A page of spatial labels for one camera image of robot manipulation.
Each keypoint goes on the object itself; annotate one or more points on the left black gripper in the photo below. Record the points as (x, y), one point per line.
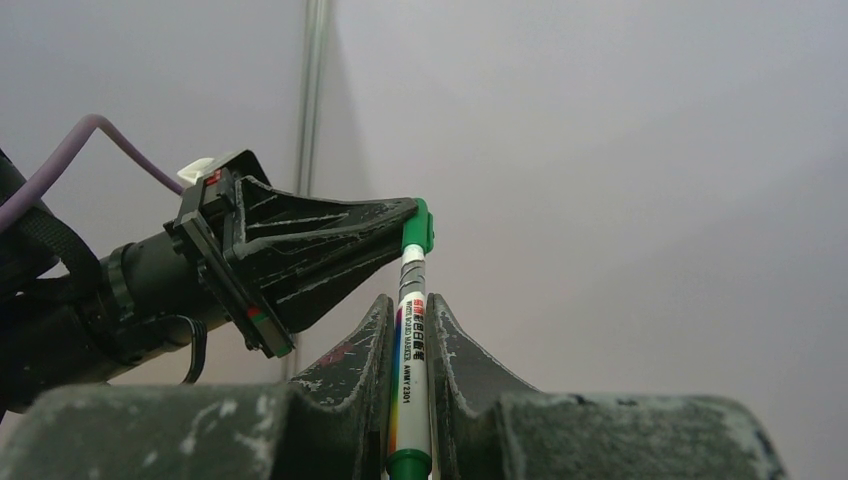
(231, 213)

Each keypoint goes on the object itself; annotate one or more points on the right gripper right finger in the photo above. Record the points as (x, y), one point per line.
(491, 424)

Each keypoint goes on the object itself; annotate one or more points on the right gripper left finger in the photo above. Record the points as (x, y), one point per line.
(328, 422)

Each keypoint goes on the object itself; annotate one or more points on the white marker pen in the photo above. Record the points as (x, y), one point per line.
(408, 454)

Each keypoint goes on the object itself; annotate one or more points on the green marker cap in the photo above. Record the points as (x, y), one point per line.
(419, 229)

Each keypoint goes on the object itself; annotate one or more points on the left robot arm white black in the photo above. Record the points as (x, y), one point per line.
(112, 315)

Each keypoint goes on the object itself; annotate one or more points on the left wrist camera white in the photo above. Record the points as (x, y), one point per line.
(198, 170)

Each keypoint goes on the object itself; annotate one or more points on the left metal corner post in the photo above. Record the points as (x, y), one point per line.
(317, 19)

